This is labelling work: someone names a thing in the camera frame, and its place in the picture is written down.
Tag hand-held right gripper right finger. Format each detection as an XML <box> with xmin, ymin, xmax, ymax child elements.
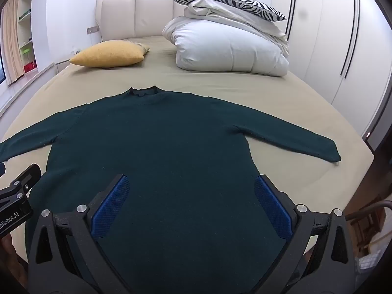
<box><xmin>254</xmin><ymin>174</ymin><xmax>359</xmax><ymax>294</ymax></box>

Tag white folded duvet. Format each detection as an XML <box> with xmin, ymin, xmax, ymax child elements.
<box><xmin>161</xmin><ymin>15</ymin><xmax>290</xmax><ymax>76</ymax></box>

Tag wooden chair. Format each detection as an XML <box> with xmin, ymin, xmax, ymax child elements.
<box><xmin>346</xmin><ymin>200</ymin><xmax>392</xmax><ymax>252</ymax></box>

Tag white window ledge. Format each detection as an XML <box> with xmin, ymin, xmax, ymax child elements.
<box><xmin>0</xmin><ymin>63</ymin><xmax>56</xmax><ymax>120</ymax></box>

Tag bed with beige sheet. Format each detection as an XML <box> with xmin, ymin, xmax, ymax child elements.
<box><xmin>0</xmin><ymin>35</ymin><xmax>375</xmax><ymax>294</ymax></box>

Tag white bookshelf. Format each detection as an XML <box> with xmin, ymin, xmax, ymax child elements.
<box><xmin>17</xmin><ymin>0</ymin><xmax>37</xmax><ymax>74</ymax></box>

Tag dark green sweater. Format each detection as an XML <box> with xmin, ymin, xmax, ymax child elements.
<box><xmin>0</xmin><ymin>86</ymin><xmax>342</xmax><ymax>294</ymax></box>

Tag cream padded headboard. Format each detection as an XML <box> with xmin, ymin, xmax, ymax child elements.
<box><xmin>96</xmin><ymin>0</ymin><xmax>196</xmax><ymax>42</ymax></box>

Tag cream folded blanket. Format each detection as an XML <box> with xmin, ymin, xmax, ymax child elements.
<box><xmin>184</xmin><ymin>0</ymin><xmax>289</xmax><ymax>57</ymax></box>

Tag beige curtain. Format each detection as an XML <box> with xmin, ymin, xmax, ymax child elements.
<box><xmin>1</xmin><ymin>0</ymin><xmax>25</xmax><ymax>86</ymax></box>

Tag white wardrobe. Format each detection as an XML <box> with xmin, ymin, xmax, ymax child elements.
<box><xmin>272</xmin><ymin>0</ymin><xmax>392</xmax><ymax>150</ymax></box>

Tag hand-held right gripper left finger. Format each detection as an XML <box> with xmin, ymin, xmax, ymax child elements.
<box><xmin>27</xmin><ymin>174</ymin><xmax>131</xmax><ymax>294</ymax></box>

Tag black wardrobe handle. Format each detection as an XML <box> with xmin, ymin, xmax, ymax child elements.
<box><xmin>288</xmin><ymin>0</ymin><xmax>298</xmax><ymax>37</ymax></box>
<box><xmin>285</xmin><ymin>0</ymin><xmax>295</xmax><ymax>36</ymax></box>
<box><xmin>344</xmin><ymin>0</ymin><xmax>360</xmax><ymax>79</ymax></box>
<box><xmin>340</xmin><ymin>0</ymin><xmax>356</xmax><ymax>74</ymax></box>

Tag yellow pillow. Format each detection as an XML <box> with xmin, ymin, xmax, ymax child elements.
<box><xmin>69</xmin><ymin>40</ymin><xmax>150</xmax><ymax>68</ymax></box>

